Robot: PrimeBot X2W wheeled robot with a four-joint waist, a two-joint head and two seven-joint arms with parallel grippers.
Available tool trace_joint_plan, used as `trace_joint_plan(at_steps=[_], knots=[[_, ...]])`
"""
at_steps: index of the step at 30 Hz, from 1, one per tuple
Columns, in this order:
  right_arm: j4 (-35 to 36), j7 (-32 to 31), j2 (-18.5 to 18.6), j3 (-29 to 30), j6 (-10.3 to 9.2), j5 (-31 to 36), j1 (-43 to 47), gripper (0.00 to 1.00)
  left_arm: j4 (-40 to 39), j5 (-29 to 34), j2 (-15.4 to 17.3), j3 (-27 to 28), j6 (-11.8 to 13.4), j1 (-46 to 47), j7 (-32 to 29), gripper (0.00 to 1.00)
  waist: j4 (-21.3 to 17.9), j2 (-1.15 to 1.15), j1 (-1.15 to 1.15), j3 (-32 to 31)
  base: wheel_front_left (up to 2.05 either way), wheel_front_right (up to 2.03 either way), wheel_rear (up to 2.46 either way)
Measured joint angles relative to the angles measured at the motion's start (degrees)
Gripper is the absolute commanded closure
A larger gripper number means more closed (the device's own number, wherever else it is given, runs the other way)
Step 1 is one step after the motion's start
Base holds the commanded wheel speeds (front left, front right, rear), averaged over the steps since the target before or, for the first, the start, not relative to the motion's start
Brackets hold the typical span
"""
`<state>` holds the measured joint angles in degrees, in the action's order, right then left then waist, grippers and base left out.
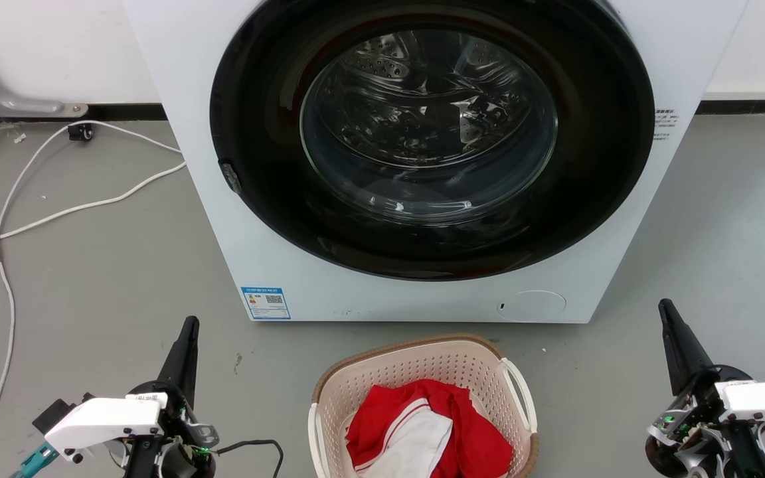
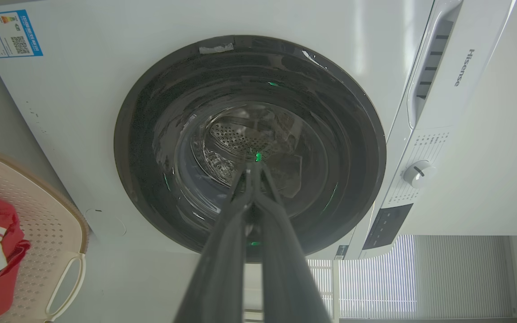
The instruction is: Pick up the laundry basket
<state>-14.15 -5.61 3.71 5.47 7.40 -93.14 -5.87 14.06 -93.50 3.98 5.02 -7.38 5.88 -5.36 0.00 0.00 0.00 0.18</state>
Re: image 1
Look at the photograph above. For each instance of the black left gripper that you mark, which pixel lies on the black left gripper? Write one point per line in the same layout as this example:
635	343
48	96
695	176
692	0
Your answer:
180	431

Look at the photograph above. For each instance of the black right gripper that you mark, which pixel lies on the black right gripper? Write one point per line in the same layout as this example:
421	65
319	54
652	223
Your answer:
694	425

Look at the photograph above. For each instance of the beige perforated laundry basket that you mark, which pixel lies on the beige perforated laundry basket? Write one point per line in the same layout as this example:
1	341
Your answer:
422	364

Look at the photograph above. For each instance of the blue energy label sticker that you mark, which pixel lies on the blue energy label sticker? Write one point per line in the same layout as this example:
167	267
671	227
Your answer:
265	303

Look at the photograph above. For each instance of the round white filter cover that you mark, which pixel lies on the round white filter cover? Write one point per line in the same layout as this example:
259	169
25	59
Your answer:
532	306

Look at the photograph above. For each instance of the grey door latch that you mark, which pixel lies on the grey door latch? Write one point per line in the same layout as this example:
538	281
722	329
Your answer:
230	177

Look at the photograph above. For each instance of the red and white garment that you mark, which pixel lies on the red and white garment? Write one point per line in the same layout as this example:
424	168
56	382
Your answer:
475	438

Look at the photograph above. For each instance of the small black text label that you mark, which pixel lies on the small black text label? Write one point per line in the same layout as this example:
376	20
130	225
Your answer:
666	126

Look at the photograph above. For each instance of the white front-load washing machine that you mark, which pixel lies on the white front-load washing machine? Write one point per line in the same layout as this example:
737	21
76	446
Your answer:
422	302

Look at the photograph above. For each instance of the small black caster wheel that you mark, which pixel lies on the small black caster wheel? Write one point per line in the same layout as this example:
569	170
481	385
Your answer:
81	132

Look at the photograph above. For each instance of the black round washing machine door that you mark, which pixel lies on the black round washing machine door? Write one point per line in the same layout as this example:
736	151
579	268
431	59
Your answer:
256	99

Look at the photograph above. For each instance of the steel washing machine drum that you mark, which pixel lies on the steel washing machine drum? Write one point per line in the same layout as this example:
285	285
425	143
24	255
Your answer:
396	79

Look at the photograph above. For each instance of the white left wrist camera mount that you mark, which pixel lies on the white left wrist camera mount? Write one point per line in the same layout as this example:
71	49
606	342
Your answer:
103	421

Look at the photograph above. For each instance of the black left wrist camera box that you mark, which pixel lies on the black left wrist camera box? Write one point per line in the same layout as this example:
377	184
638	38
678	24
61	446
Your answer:
54	415

